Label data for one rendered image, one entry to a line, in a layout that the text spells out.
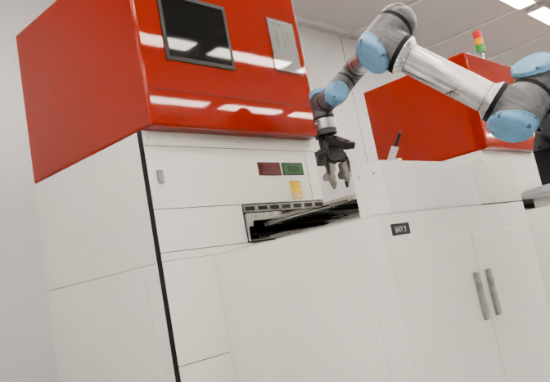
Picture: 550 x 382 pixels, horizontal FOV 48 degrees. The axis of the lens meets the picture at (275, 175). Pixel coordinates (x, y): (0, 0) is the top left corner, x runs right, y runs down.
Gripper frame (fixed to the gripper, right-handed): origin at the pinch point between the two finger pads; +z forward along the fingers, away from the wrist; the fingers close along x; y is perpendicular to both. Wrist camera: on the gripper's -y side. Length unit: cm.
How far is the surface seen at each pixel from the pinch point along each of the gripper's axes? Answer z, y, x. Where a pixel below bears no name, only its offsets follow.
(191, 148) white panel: -18, 8, 51
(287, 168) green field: -11.3, 20.5, 7.4
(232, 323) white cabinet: 38, 5, 48
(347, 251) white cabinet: 24, -41, 34
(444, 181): 8.9, -40.2, -7.0
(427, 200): 14.3, -43.9, 5.5
